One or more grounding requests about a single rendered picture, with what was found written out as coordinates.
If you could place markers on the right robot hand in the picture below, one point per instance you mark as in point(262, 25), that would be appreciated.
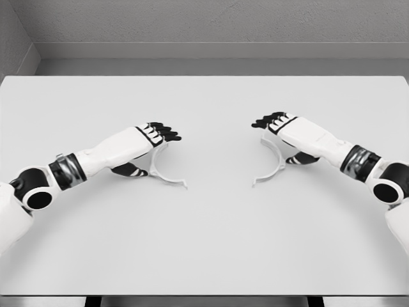
point(297, 131)

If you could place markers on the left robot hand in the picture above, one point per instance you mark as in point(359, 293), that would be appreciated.
point(131, 142)

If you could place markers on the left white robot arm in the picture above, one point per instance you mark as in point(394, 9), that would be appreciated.
point(54, 179)

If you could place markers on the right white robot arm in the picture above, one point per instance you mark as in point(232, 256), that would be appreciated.
point(370, 166)

